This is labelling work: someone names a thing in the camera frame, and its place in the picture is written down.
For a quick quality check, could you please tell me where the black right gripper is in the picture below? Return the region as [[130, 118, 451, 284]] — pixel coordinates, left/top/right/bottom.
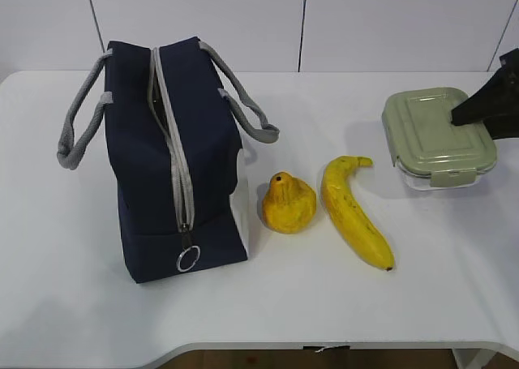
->
[[451, 47, 519, 139]]

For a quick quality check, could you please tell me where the green lid glass container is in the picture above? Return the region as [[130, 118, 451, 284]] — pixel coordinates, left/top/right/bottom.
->
[[381, 87, 497, 191]]

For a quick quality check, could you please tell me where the yellow banana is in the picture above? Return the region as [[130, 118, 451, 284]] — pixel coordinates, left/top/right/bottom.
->
[[320, 156, 395, 271]]

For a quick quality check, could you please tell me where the yellow pear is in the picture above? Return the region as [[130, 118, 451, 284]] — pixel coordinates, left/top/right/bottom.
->
[[262, 172, 317, 234]]

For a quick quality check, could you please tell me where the navy blue lunch bag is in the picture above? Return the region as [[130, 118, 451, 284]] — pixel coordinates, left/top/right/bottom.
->
[[57, 37, 279, 283]]

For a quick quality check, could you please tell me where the white table leg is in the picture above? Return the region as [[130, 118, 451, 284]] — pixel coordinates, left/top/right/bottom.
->
[[452, 348, 496, 369]]

